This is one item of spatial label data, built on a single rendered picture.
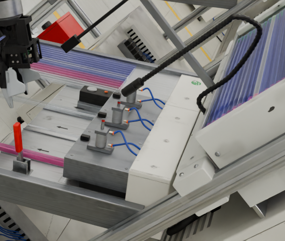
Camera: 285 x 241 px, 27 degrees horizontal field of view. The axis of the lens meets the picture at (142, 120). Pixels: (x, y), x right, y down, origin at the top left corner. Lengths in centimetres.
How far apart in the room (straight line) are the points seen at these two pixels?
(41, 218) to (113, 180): 70
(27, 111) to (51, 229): 115
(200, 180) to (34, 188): 34
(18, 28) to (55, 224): 69
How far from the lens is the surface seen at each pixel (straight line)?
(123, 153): 119
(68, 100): 151
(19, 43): 141
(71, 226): 190
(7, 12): 138
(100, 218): 116
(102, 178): 116
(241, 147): 100
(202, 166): 101
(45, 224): 182
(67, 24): 219
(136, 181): 111
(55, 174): 122
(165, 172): 111
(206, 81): 132
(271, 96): 95
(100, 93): 145
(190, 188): 102
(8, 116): 296
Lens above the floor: 180
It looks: 27 degrees down
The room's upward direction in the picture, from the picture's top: 57 degrees clockwise
